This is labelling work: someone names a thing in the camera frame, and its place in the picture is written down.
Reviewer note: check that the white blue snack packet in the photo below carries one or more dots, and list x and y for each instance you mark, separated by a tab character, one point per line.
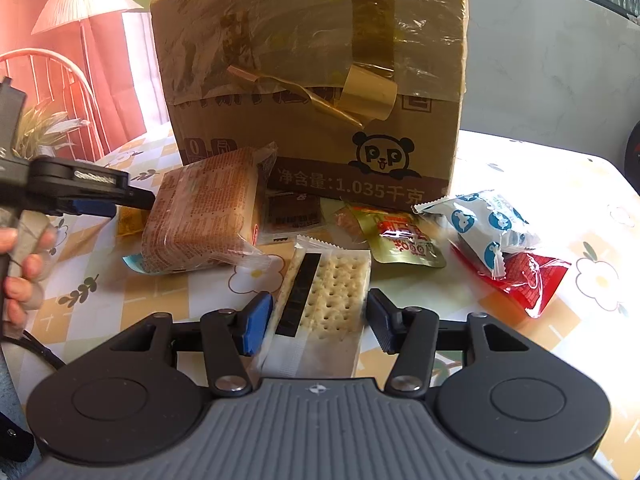
480	225

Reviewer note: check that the checked floral tablecloth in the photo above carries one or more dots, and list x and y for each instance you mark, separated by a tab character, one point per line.
550	185

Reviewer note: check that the small yellow snack packet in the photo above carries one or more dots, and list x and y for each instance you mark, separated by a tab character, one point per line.
131	222

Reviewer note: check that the black exercise bike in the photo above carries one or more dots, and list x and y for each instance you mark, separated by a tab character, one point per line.
632	150

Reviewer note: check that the brown bread packet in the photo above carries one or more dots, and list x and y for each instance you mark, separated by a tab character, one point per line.
200	210

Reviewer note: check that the cardboard box with plastic liner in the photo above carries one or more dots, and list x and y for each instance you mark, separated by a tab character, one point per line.
300	35

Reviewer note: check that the gold snack pouch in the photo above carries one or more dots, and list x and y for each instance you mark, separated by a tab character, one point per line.
405	245

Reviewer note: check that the clear cracker packet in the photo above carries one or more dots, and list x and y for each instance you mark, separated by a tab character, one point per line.
332	285

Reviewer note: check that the light blue snack packet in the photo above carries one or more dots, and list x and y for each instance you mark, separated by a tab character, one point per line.
135	261

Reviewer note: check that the dark brown snack packet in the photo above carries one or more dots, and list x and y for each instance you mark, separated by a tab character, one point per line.
292	215

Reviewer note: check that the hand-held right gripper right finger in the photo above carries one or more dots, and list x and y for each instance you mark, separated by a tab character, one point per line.
382	322

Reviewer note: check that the red snack packet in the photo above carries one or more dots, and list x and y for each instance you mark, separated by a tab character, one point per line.
535	280

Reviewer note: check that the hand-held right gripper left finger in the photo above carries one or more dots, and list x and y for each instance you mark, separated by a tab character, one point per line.
255	320

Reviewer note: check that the person's left hand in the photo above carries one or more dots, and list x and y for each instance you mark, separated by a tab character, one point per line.
20	292

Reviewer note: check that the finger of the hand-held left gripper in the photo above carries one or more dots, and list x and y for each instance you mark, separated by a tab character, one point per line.
90	206

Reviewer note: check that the small orange snack packet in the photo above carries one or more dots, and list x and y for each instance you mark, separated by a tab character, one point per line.
347	222

